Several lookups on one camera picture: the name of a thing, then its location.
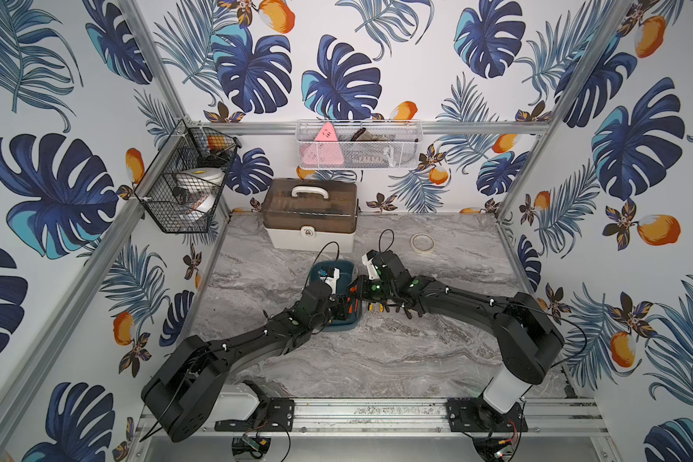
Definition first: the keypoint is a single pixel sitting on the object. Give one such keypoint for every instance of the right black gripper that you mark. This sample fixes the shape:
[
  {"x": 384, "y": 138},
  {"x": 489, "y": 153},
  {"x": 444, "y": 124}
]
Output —
[{"x": 363, "y": 281}]

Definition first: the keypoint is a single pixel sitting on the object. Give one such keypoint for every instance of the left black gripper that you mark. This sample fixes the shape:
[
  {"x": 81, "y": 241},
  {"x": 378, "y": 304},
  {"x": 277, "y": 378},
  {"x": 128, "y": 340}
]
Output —
[{"x": 335, "y": 301}]

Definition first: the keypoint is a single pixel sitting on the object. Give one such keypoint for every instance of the orange black pliers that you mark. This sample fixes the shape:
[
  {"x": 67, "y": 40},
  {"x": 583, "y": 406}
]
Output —
[{"x": 355, "y": 292}]

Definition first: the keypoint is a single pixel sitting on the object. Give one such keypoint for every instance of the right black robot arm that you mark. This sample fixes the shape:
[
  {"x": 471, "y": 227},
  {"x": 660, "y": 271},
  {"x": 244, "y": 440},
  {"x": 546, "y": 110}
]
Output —
[{"x": 527, "y": 337}]

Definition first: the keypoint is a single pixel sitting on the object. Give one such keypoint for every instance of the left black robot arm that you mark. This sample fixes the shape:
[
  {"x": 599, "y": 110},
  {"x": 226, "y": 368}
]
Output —
[{"x": 183, "y": 393}]

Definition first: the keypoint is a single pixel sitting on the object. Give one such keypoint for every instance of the teal plastic storage bin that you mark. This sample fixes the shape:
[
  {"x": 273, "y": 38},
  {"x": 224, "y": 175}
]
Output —
[{"x": 347, "y": 276}]

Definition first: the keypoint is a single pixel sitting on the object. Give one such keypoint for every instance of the masking tape roll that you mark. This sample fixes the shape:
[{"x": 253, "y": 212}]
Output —
[{"x": 422, "y": 243}]

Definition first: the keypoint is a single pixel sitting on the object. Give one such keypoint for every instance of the white brown lidded toolbox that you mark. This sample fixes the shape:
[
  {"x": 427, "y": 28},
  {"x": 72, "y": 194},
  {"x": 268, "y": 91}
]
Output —
[{"x": 306, "y": 215}]

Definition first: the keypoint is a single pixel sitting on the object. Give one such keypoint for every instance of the pink triangle ruler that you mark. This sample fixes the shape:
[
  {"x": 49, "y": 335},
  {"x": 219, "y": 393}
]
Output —
[{"x": 324, "y": 150}]

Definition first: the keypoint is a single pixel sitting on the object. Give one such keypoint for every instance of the white tape dispenser in basket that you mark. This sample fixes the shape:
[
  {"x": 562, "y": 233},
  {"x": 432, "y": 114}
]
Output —
[{"x": 195, "y": 190}]

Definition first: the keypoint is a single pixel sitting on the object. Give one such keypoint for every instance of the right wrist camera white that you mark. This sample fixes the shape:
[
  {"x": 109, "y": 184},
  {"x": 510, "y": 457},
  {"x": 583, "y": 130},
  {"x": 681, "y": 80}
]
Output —
[{"x": 367, "y": 261}]

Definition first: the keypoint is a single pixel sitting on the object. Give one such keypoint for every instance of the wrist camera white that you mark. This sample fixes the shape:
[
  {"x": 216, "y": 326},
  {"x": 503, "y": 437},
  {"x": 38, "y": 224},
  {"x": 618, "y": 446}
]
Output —
[
  {"x": 367, "y": 261},
  {"x": 330, "y": 276}
]

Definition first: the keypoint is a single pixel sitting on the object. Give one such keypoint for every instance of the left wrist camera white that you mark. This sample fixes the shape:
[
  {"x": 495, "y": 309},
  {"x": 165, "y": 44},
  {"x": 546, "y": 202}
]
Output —
[{"x": 330, "y": 276}]

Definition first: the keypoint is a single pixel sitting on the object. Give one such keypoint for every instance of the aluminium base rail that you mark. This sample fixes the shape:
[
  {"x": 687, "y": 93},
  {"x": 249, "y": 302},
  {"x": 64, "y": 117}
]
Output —
[{"x": 414, "y": 417}]

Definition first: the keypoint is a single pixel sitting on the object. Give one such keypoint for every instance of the white mesh wall basket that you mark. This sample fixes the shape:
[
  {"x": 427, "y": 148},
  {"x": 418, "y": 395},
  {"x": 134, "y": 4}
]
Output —
[{"x": 370, "y": 144}]

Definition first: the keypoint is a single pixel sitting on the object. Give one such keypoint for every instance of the black wire wall basket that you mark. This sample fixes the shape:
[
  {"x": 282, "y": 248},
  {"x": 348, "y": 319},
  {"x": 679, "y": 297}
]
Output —
[{"x": 187, "y": 147}]

